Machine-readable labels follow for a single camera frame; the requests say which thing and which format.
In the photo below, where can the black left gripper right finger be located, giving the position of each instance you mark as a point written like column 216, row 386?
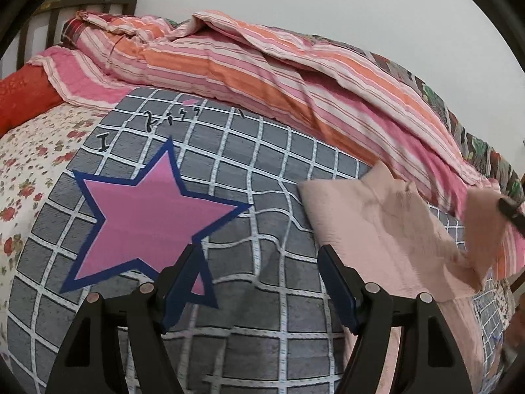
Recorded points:
column 406, row 338

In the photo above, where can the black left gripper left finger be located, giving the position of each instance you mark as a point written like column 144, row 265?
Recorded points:
column 89, row 359

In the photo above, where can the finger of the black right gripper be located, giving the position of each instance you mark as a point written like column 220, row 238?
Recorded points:
column 512, row 213

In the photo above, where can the pink knit sweater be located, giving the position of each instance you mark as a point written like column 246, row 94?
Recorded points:
column 381, row 227

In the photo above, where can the grey checked star bedsheet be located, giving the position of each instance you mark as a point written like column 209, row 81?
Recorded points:
column 164, row 169

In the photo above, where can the pink orange striped quilt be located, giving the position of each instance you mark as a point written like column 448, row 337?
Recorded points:
column 329, row 92

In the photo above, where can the white floral bedsheet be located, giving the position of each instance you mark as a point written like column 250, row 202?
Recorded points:
column 33, row 156

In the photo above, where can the red pillow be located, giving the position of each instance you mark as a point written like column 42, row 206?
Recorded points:
column 25, row 94

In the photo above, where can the dark wooden headboard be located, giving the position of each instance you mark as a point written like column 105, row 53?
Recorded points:
column 43, row 28

